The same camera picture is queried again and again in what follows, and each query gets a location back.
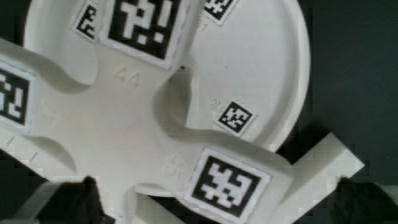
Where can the white table base plate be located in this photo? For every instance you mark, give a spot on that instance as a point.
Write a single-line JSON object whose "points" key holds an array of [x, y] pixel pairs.
{"points": [[104, 131]]}

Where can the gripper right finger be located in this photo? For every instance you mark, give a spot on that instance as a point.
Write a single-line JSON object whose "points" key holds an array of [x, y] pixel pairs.
{"points": [[366, 203]]}

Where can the white round table top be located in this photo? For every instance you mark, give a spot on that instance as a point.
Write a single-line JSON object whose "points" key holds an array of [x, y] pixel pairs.
{"points": [[234, 40]]}

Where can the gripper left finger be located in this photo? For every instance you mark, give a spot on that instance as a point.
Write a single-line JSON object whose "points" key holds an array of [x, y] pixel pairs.
{"points": [[63, 204]]}

